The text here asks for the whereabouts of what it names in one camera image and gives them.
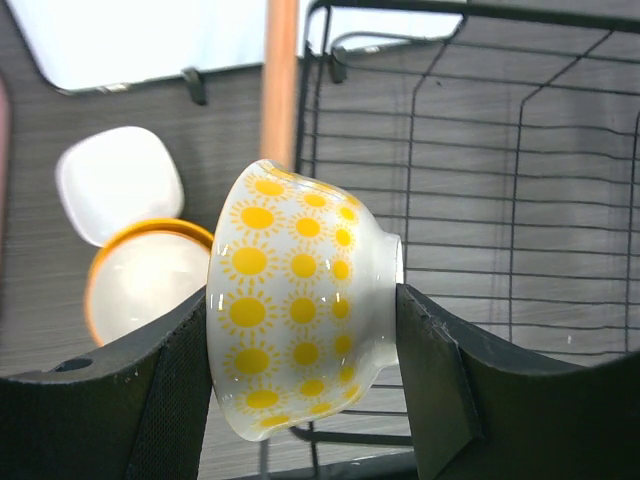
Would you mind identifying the black wire dish rack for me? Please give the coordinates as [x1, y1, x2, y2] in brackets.
[278, 1, 639, 479]

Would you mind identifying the yellow dotted white bowl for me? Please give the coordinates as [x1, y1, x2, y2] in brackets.
[206, 159, 404, 442]

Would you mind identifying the orange yellow ribbed bowl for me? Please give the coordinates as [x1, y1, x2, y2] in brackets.
[83, 217, 215, 348]

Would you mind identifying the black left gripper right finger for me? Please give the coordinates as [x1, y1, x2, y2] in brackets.
[396, 285, 639, 479]

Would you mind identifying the green square bowl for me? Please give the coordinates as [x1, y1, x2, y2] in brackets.
[55, 126, 184, 247]

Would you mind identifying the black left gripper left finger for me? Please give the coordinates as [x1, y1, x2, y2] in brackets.
[1, 290, 208, 479]

